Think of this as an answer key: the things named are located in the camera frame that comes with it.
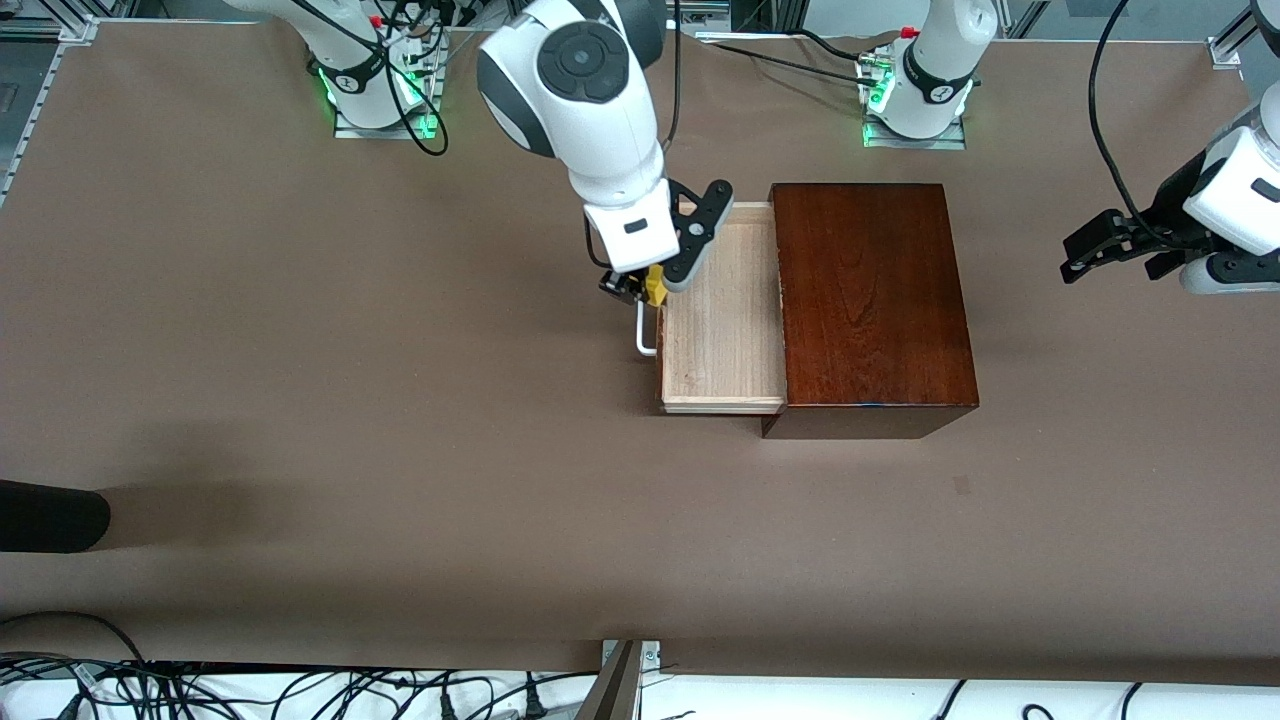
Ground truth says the dark brown wooden cabinet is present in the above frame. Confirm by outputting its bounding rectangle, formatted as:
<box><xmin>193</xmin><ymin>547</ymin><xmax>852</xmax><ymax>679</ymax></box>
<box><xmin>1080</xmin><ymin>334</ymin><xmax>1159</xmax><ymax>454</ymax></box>
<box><xmin>762</xmin><ymin>182</ymin><xmax>981</xmax><ymax>441</ymax></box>

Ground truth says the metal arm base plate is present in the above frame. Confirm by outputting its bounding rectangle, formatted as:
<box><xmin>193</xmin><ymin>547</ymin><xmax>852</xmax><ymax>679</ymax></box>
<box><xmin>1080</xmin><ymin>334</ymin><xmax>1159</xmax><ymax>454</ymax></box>
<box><xmin>862</xmin><ymin>50</ymin><xmax>968</xmax><ymax>151</ymax></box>
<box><xmin>333</xmin><ymin>28</ymin><xmax>442</xmax><ymax>141</ymax></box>

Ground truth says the aluminium table edge rail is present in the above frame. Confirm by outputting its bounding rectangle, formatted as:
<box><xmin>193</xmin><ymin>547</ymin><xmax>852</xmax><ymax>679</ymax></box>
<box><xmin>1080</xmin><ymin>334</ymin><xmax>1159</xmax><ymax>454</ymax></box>
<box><xmin>0</xmin><ymin>18</ymin><xmax>101</xmax><ymax>206</ymax></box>

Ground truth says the dark metal strut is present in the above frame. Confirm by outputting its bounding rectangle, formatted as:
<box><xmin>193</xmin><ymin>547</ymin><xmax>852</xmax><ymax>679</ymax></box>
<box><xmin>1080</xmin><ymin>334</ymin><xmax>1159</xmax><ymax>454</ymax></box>
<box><xmin>575</xmin><ymin>642</ymin><xmax>643</xmax><ymax>720</ymax></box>

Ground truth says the light wood drawer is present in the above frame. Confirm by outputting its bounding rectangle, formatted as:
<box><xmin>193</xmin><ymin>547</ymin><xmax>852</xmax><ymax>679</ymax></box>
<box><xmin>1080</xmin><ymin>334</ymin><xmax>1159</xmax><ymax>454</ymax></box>
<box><xmin>657</xmin><ymin>198</ymin><xmax>788</xmax><ymax>416</ymax></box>

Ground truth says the brown paper table cover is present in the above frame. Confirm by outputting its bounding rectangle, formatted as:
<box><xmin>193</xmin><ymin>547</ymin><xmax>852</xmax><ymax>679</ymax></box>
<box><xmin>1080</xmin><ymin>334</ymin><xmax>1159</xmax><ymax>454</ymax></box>
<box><xmin>0</xmin><ymin>20</ymin><xmax>1280</xmax><ymax>686</ymax></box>

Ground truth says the aluminium frame strut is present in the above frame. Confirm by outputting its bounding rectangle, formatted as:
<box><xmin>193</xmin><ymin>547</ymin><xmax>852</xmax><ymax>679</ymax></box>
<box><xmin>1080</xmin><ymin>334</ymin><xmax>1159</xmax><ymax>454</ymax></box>
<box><xmin>1222</xmin><ymin>0</ymin><xmax>1263</xmax><ymax>49</ymax></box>

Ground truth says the aluminium frame profile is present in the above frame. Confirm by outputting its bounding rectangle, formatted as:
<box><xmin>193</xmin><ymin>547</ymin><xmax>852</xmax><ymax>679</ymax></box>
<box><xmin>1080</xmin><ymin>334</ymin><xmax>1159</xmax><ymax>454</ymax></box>
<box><xmin>660</xmin><ymin>0</ymin><xmax>733</xmax><ymax>31</ymax></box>

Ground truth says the black ribbed foam pole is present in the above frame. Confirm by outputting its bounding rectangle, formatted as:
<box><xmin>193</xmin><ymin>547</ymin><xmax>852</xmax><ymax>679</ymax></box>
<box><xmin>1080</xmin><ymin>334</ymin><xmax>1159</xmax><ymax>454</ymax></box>
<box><xmin>0</xmin><ymin>480</ymin><xmax>112</xmax><ymax>554</ymax></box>

